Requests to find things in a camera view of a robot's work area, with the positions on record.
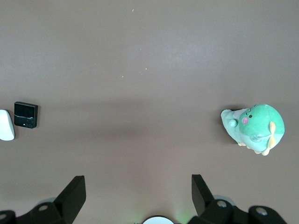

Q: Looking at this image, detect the black flip phone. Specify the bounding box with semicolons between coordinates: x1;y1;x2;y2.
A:
14;101;39;130

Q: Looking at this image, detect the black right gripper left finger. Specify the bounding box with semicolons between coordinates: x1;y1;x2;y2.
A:
0;176;86;224

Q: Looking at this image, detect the green dinosaur plush toy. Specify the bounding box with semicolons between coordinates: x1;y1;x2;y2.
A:
220;103;285;156

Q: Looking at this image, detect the white computer mouse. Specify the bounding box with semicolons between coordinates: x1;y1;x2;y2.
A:
0;109;16;141

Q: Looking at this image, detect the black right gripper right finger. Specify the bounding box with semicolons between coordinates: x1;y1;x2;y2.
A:
188;174;288;224

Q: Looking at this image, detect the brown table cover mat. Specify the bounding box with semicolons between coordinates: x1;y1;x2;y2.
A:
0;0;299;224

